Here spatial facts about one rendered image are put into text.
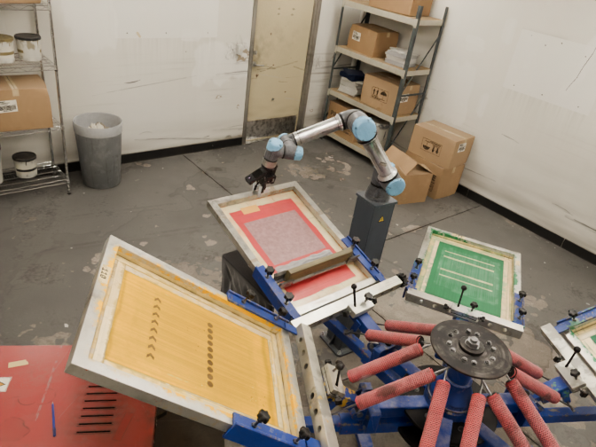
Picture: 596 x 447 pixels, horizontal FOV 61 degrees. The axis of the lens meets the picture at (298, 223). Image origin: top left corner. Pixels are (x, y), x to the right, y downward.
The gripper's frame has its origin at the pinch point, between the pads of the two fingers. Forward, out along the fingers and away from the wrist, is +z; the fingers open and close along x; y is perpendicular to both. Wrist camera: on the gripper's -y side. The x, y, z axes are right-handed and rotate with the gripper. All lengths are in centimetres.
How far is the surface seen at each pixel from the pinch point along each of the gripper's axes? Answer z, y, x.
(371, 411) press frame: -13, -33, -129
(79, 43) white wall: 79, 11, 302
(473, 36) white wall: -11, 380, 142
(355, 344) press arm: 9, -2, -97
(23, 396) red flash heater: -2, -134, -64
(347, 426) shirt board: 0, -37, -127
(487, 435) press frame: -19, -1, -159
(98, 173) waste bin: 174, 3, 224
